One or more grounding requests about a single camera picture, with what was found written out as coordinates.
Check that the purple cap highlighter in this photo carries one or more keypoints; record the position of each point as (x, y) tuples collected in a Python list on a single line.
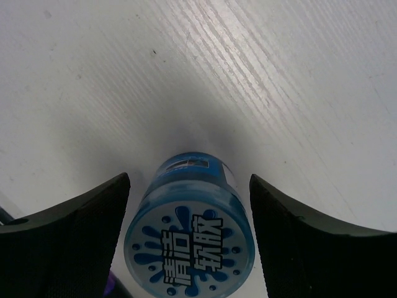
[(114, 288)]

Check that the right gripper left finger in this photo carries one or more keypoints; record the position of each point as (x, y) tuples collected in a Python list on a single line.
[(66, 250)]

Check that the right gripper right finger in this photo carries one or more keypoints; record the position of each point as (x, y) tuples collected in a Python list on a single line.
[(306, 253)]

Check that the blue cleaning gel jar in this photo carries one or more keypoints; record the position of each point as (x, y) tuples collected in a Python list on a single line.
[(190, 236)]

